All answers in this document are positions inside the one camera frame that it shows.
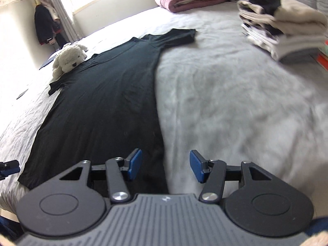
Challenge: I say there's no dark hanging jacket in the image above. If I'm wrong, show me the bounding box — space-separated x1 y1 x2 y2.
34 4 67 48

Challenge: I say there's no grey bed sheet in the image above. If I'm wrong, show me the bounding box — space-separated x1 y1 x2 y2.
0 1 328 211

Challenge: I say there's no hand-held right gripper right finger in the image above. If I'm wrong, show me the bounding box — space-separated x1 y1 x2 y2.
189 149 276 203

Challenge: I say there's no black T-shirt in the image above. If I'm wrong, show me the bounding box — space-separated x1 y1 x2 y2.
18 28 197 195

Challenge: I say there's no grey patterned curtain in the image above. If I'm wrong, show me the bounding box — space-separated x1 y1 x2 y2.
33 0 79 44

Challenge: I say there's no black tablet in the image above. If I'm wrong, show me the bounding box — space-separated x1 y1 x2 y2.
39 55 58 70

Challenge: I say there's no red flat box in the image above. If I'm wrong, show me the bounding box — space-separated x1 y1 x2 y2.
315 53 328 71

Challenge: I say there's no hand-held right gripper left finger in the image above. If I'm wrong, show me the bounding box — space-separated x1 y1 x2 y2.
59 148 143 204

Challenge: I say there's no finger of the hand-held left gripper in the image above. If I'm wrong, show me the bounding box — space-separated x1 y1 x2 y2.
0 159 21 181

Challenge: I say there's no white plush dog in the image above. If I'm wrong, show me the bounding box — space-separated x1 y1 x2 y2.
52 43 89 80

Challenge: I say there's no stack of folded clothes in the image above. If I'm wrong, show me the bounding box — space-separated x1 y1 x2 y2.
237 0 328 62

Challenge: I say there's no cream hanging garment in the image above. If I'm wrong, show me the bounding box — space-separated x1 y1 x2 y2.
38 0 60 21

